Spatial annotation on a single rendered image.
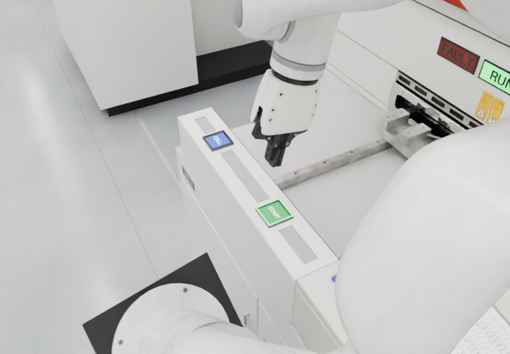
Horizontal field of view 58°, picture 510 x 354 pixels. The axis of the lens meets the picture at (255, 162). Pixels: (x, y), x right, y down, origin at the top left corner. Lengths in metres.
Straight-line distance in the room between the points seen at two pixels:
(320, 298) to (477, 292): 0.50
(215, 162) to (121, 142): 1.74
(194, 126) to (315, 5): 0.64
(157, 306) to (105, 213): 1.60
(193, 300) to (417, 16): 0.90
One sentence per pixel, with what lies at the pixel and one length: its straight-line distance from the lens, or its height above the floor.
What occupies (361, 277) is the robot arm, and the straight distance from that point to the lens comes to 0.32.
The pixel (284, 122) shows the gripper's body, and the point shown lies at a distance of 0.74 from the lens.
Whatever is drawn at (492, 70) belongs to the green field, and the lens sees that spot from 1.18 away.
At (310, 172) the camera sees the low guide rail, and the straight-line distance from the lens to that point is 1.18.
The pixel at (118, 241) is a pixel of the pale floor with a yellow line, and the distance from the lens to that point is 2.20.
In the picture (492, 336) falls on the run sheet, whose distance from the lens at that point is 0.83.
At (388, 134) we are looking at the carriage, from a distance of 1.29.
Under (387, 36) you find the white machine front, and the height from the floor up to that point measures 1.05.
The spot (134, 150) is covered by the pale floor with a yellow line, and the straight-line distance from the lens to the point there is 2.66.
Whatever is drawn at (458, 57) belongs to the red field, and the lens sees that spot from 1.23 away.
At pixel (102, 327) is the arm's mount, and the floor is 1.00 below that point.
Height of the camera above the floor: 1.63
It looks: 41 degrees down
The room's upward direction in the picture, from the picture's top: straight up
